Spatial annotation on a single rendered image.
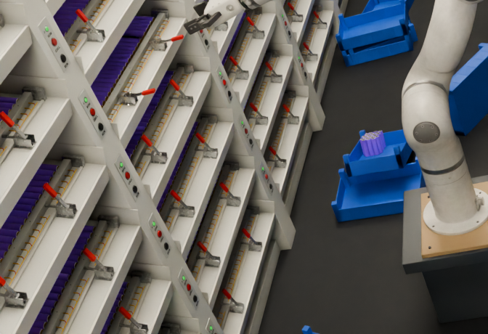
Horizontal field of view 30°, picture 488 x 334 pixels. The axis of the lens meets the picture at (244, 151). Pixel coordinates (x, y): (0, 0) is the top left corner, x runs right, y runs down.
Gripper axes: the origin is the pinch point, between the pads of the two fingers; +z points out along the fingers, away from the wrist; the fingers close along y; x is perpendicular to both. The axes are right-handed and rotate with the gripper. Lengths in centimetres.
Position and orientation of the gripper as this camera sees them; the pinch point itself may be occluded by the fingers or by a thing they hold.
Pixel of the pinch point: (194, 19)
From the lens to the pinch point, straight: 232.5
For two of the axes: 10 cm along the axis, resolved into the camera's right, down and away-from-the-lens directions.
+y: 2.2, -6.0, 7.7
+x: -5.4, -7.3, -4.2
